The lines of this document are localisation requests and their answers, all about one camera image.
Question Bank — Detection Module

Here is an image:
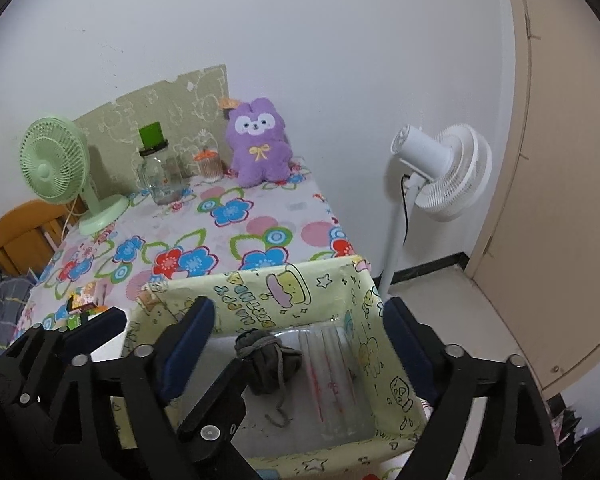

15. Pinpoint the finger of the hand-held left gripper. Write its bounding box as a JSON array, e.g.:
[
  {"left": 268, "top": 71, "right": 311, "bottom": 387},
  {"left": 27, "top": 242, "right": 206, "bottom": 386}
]
[
  {"left": 177, "top": 356, "right": 247, "bottom": 462},
  {"left": 0, "top": 307, "right": 127, "bottom": 423}
]

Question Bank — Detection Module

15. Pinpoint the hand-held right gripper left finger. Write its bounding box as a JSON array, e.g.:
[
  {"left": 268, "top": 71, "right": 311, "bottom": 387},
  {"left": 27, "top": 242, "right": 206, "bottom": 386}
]
[{"left": 45, "top": 296, "right": 256, "bottom": 480}]

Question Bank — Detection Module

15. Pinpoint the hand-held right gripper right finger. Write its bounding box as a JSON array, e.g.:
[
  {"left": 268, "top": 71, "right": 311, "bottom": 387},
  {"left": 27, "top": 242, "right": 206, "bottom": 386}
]
[{"left": 385, "top": 299, "right": 563, "bottom": 480}]

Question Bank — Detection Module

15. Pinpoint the yellow cartoon fabric storage box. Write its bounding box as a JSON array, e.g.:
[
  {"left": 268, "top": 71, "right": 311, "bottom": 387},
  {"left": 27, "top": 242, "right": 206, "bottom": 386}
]
[{"left": 122, "top": 256, "right": 428, "bottom": 476}]

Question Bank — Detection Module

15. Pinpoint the colourful small carton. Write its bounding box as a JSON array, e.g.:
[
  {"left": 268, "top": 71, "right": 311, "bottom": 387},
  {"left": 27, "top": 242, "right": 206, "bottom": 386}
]
[{"left": 69, "top": 284, "right": 108, "bottom": 311}]

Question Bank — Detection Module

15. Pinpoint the grey balled sock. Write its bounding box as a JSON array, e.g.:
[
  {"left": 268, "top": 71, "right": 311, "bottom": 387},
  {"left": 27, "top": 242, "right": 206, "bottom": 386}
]
[{"left": 234, "top": 329, "right": 303, "bottom": 428}]

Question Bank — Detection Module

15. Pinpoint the clear plastic packet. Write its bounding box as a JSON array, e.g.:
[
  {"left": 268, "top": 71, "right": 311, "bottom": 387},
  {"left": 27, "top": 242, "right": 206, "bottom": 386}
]
[{"left": 270, "top": 316, "right": 377, "bottom": 445}]

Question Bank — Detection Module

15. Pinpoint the blue plaid bedding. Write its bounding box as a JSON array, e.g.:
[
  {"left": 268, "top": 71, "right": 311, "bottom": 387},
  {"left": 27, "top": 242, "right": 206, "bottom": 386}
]
[{"left": 0, "top": 259, "right": 35, "bottom": 363}]

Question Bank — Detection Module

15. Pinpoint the orange wooden chair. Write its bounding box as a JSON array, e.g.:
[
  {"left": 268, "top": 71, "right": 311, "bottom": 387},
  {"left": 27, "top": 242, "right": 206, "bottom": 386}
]
[{"left": 0, "top": 200, "right": 88, "bottom": 278}]

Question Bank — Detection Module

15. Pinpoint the glass jar with dark lid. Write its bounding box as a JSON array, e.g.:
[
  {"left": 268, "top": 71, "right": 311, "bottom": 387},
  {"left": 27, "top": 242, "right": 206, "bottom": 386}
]
[{"left": 137, "top": 141, "right": 185, "bottom": 206}]

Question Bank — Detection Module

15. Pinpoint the green desk fan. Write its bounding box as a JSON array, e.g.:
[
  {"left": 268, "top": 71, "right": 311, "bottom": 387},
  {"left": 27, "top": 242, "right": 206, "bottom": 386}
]
[{"left": 20, "top": 116, "right": 130, "bottom": 237}]

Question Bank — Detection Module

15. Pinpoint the floral tablecloth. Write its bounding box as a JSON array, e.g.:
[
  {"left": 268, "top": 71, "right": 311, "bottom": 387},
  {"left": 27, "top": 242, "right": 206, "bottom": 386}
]
[{"left": 12, "top": 157, "right": 372, "bottom": 361}]

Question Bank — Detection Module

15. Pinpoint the dark patterned clutter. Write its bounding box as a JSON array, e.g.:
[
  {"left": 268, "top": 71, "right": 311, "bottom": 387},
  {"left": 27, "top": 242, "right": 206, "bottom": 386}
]
[{"left": 547, "top": 394, "right": 588, "bottom": 461}]

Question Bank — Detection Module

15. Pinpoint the white standing fan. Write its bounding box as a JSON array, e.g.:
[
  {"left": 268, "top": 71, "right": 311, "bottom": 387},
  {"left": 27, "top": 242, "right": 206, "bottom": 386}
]
[{"left": 377, "top": 124, "right": 493, "bottom": 306}]

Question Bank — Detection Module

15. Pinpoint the small jar with orange lid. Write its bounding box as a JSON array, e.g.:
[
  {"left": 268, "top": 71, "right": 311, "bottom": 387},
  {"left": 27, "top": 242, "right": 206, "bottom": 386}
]
[{"left": 194, "top": 147, "right": 223, "bottom": 183}]

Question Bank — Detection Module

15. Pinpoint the green plastic cup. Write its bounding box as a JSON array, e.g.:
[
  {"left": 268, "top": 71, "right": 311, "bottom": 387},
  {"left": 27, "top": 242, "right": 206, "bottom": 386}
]
[{"left": 138, "top": 121, "right": 167, "bottom": 150}]

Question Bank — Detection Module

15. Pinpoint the purple plush bunny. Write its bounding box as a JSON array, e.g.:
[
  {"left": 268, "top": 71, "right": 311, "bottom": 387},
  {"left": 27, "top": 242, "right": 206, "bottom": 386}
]
[{"left": 219, "top": 96, "right": 293, "bottom": 188}]

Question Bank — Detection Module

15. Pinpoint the beige wooden door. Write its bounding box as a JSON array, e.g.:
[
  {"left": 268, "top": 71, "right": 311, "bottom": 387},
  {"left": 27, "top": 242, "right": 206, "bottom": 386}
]
[{"left": 466, "top": 0, "right": 600, "bottom": 397}]

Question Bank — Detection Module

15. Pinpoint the white fan cable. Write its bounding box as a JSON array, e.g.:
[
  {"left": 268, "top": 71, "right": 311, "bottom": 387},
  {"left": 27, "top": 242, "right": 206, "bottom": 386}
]
[{"left": 60, "top": 199, "right": 81, "bottom": 241}]

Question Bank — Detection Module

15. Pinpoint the black fan cable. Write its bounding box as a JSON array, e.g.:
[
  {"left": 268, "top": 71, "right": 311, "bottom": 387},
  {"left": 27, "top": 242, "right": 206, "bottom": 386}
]
[{"left": 401, "top": 174, "right": 412, "bottom": 248}]

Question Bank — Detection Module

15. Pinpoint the green cartoon wall sheet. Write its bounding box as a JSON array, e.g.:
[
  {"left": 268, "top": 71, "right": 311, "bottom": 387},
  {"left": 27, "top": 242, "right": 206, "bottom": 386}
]
[{"left": 72, "top": 64, "right": 229, "bottom": 196}]

